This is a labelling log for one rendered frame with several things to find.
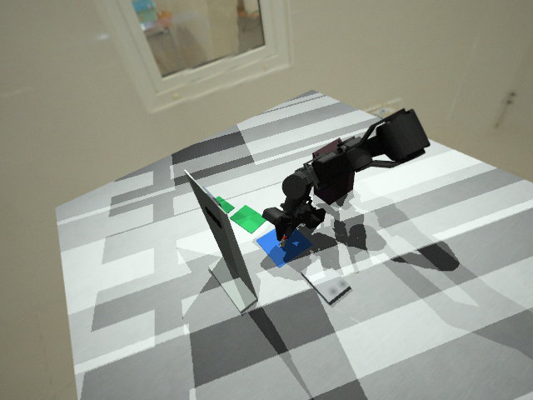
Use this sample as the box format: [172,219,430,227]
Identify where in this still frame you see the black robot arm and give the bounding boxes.
[282,108,431,229]

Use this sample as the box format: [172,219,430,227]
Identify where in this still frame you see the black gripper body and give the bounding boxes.
[262,193,311,227]

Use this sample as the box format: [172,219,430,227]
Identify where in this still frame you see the green square mat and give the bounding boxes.
[230,205,266,233]

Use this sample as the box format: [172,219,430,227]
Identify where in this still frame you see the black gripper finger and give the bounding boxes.
[285,217,304,239]
[275,223,293,242]

